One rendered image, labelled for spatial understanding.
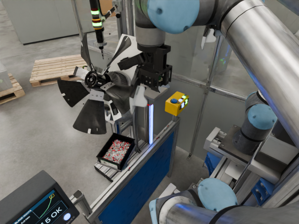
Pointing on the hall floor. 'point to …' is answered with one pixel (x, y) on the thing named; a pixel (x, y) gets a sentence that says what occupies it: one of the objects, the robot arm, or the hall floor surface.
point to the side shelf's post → (147, 122)
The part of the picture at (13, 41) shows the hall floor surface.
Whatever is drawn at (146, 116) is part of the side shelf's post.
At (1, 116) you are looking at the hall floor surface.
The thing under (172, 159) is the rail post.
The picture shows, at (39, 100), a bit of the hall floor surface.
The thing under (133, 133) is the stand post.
